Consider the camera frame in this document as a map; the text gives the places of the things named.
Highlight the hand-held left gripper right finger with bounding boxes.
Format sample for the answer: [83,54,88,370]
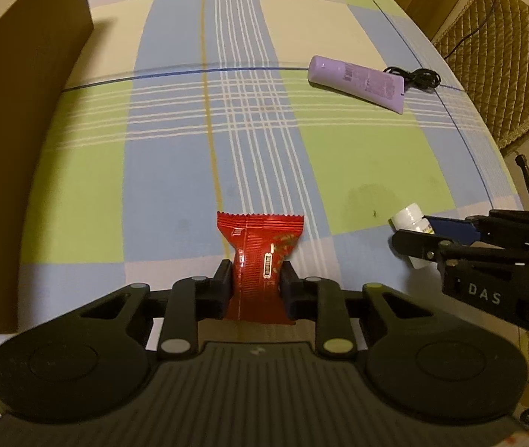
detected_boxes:
[279,261,428,359]

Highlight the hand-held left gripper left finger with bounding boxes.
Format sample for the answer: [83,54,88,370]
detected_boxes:
[80,259,234,361]

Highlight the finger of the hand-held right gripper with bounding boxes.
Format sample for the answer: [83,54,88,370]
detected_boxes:
[392,228,529,266]
[423,209,529,244]

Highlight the small white bottle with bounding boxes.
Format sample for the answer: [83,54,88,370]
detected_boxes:
[389,202,438,270]

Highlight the red snack packet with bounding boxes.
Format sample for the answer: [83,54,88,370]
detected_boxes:
[216,210,306,326]

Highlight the brown cardboard box white inside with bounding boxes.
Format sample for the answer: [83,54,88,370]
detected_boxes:
[0,0,96,335]

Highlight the checked tablecloth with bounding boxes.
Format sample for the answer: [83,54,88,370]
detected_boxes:
[0,0,529,429]

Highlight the purple tube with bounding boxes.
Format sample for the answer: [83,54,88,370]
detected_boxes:
[308,54,406,116]

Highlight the chair with quilted cushion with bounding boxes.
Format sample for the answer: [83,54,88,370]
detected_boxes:
[433,0,529,150]

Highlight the coiled black cable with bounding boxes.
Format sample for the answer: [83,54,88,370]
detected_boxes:
[382,66,440,91]

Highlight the black power cable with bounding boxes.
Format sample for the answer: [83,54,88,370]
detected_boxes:
[450,0,529,55]

